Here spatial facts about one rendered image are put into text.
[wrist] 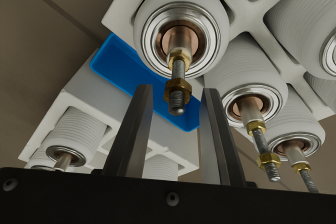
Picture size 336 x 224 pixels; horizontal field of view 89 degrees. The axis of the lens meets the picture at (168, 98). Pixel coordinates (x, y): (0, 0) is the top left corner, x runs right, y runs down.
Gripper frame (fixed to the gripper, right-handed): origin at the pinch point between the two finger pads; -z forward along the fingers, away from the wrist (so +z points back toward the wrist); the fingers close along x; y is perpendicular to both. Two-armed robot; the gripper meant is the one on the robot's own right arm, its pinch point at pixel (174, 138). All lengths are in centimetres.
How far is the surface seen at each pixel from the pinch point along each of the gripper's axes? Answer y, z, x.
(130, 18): 0.3, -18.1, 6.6
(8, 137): 60, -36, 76
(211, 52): 0.6, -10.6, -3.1
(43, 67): 21, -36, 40
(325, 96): 8.9, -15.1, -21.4
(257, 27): 0.6, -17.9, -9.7
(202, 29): -1.5, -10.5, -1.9
